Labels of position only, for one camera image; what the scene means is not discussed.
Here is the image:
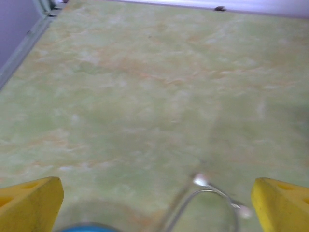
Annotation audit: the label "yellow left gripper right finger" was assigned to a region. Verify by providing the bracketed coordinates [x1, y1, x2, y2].
[251, 177, 309, 232]

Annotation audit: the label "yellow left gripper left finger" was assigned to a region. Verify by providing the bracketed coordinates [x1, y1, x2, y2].
[0, 176, 64, 232]

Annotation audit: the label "blue cable loop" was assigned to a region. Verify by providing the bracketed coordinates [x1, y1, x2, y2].
[56, 221, 117, 232]

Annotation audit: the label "grey loose cable white ends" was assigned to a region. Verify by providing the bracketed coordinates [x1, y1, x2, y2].
[158, 172, 253, 232]

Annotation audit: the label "aluminium left side rail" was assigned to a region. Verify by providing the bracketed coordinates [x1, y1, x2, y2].
[0, 0, 60, 90]

